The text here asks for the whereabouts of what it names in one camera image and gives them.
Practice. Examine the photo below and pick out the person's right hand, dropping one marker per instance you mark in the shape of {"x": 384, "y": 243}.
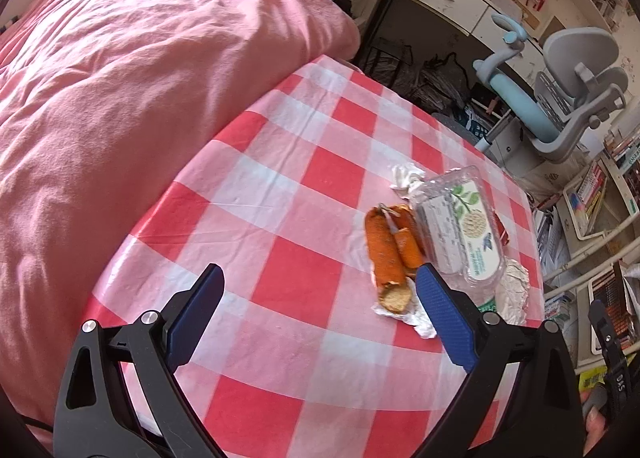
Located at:
{"x": 595, "y": 433}

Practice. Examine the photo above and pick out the red white checkered tablecloth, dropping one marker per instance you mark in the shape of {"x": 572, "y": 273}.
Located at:
{"x": 280, "y": 238}

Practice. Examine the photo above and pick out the clear plastic container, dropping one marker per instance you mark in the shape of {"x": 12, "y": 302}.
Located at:
{"x": 460, "y": 233}

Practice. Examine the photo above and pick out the dark plastic bag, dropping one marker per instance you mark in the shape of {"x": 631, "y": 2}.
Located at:
{"x": 442, "y": 83}

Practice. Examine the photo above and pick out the white desk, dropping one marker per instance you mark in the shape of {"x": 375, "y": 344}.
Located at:
{"x": 450, "y": 3}

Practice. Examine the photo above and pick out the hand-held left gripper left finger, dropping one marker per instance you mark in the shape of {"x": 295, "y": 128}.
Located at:
{"x": 195, "y": 313}

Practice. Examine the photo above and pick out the row of thin books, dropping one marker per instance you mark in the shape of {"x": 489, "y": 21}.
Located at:
{"x": 590, "y": 198}

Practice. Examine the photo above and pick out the yellow book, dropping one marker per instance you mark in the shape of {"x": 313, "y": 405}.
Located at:
{"x": 592, "y": 378}

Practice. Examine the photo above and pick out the white tissue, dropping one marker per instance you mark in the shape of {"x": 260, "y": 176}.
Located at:
{"x": 405, "y": 180}

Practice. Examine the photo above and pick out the orange breaded sausage pieces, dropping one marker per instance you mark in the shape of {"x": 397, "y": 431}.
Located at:
{"x": 382, "y": 253}

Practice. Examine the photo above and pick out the white tote bag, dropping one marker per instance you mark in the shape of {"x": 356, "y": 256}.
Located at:
{"x": 545, "y": 178}

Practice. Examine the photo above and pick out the pink blanket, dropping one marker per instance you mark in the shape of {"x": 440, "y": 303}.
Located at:
{"x": 125, "y": 88}

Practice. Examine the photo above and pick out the stack of paper notebooks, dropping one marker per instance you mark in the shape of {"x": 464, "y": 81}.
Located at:
{"x": 550, "y": 243}

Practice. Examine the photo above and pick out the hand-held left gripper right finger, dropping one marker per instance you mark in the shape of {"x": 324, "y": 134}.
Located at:
{"x": 445, "y": 313}

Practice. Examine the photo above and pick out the clear storage bag black trim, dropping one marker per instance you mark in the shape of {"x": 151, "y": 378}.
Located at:
{"x": 387, "y": 63}

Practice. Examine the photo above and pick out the white bookshelf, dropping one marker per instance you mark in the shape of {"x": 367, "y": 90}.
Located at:
{"x": 600, "y": 258}

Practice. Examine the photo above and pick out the grey and blue desk chair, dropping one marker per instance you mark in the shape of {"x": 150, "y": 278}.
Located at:
{"x": 575, "y": 53}

